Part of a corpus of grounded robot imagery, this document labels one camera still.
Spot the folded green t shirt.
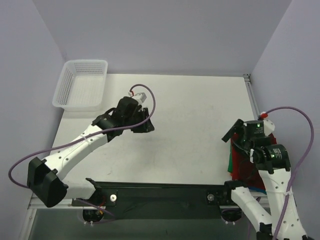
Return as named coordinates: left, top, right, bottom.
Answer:
left=227, top=150, right=233, bottom=173

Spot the blue cloth piece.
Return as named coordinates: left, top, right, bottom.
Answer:
left=248, top=186, right=267, bottom=195

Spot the white plastic mesh basket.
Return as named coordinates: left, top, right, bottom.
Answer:
left=52, top=59, right=108, bottom=112

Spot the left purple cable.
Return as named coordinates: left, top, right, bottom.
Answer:
left=8, top=83, right=157, bottom=222

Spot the folded bright red t shirt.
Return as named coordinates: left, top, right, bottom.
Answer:
left=230, top=142, right=265, bottom=190

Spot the aluminium rail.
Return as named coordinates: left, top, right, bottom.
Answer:
left=243, top=74, right=261, bottom=119
left=27, top=194, right=76, bottom=210

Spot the aluminium right side rail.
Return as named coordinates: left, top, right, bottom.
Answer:
left=243, top=74, right=261, bottom=119

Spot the aluminium front rail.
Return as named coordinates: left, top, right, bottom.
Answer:
left=27, top=194, right=76, bottom=210

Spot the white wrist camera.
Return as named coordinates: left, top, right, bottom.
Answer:
left=128, top=91, right=147, bottom=105
left=259, top=112, right=275, bottom=136

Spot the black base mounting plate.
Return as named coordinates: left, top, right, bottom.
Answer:
left=71, top=181, right=244, bottom=223

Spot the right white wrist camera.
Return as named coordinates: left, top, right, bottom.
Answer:
left=259, top=112, right=275, bottom=136

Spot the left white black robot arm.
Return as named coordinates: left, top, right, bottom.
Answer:
left=27, top=92, right=155, bottom=208

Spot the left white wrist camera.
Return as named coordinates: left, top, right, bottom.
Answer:
left=128, top=91, right=147, bottom=105

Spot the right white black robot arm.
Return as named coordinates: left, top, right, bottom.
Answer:
left=221, top=119, right=310, bottom=240

